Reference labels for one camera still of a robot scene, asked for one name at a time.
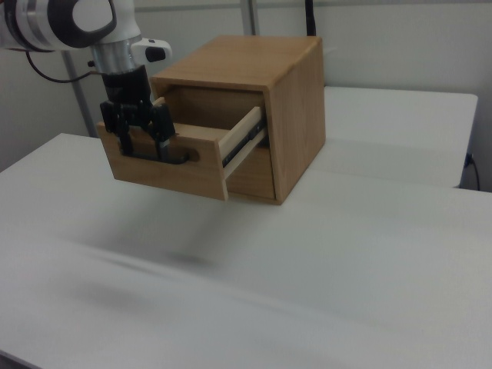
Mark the wooden sliding drawer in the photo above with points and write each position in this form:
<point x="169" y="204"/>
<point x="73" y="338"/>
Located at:
<point x="169" y="161"/>

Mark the wooden drawer cabinet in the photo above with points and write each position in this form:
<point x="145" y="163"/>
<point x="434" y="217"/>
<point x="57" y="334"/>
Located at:
<point x="265" y="100"/>

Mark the grey metal frame post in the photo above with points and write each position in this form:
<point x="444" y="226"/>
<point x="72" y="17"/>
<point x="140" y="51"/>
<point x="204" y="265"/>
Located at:
<point x="77" y="96"/>

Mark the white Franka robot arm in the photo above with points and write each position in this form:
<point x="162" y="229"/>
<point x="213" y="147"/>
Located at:
<point x="57" y="23"/>

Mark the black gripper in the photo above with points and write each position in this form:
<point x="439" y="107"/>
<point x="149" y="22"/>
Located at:
<point x="125" y="92"/>

